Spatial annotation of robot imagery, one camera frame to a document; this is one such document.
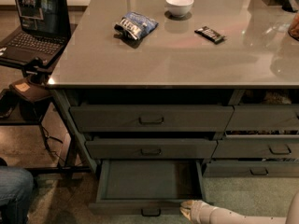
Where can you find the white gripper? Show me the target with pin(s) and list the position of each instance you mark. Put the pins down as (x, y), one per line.
(203, 212)

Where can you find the grey drawer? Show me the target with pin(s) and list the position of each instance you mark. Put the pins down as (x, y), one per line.
(151, 118)
(148, 188)
(153, 148)
(260, 146)
(264, 118)
(251, 169)

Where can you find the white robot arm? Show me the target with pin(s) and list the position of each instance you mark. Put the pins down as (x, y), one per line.
(227, 216)

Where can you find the black open laptop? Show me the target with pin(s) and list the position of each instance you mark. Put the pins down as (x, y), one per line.
(45, 31)

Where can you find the person leg in jeans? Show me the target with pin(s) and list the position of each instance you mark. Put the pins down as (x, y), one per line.
(16, 186)

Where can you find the black candy bar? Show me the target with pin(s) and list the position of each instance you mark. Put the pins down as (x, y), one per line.
(210, 34)

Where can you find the blue chip bag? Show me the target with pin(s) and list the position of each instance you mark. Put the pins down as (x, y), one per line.
(135, 26)

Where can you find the black box with note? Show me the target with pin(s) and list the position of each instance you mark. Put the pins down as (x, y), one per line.
(30, 89)

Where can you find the black laptop stand cart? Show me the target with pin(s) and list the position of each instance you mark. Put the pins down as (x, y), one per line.
(25, 113)

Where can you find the white ceramic bowl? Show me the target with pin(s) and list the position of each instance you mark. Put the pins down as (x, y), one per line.
(179, 8)

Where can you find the orange jar at edge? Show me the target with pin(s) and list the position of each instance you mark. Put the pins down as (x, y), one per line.
(293, 30)

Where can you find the grey cabinet frame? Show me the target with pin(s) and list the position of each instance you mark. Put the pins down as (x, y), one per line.
(65, 99)

